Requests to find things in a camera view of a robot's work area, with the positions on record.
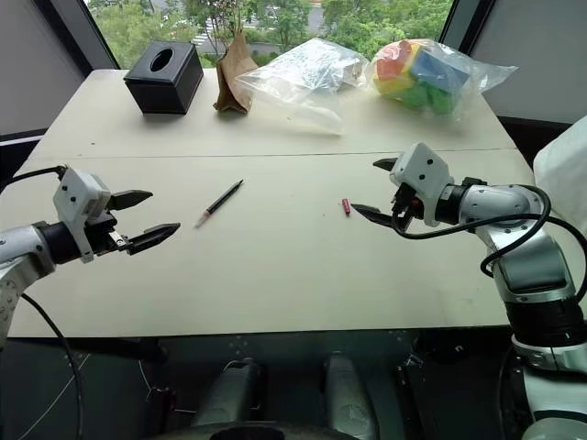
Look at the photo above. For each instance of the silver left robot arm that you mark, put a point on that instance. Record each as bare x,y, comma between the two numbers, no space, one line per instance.
18,247

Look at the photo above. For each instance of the silver robot right leg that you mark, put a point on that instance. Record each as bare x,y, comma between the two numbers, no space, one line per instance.
348,399

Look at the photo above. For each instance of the silver robot left leg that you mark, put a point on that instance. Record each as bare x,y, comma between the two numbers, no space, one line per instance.
229,394

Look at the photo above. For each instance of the black tissue box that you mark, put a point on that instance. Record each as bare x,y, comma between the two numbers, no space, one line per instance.
160,84

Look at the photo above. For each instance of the brown paper bag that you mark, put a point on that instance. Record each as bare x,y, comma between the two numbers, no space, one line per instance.
236,78

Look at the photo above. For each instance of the plastic bag around colourful blocks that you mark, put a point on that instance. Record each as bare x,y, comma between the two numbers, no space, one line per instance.
486,73

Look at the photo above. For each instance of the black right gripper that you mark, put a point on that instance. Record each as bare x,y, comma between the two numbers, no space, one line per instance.
406,206

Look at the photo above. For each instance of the black pen with red band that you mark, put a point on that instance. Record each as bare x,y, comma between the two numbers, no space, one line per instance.
220,201

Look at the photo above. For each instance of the silver robot leg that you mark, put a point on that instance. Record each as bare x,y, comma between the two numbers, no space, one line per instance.
229,394
348,399

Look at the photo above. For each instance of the clear plastic bag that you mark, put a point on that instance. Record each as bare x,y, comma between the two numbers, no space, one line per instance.
298,78

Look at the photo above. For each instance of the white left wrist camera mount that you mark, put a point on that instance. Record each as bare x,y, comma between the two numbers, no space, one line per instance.
75,192

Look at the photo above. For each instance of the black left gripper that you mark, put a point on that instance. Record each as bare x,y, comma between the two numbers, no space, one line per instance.
103,234

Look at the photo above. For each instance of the red pen cap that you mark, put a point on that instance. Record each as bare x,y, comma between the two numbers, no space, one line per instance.
346,207

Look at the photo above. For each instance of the dark rounded robot torso edge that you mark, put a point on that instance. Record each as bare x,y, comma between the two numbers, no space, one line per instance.
257,432

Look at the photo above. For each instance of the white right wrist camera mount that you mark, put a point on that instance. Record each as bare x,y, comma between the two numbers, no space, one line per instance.
422,169

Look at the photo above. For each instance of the dark window frame post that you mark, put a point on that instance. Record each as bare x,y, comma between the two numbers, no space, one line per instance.
89,32
458,27

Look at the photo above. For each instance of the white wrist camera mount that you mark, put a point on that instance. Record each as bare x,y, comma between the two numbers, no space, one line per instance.
422,169
75,192

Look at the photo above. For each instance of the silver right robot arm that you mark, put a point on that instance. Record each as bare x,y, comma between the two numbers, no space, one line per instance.
527,243

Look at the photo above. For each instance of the colourful foam blocks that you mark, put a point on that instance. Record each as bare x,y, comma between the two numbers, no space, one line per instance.
417,75

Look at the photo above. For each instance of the bare twigs plant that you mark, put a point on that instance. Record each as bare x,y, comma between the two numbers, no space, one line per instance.
224,20

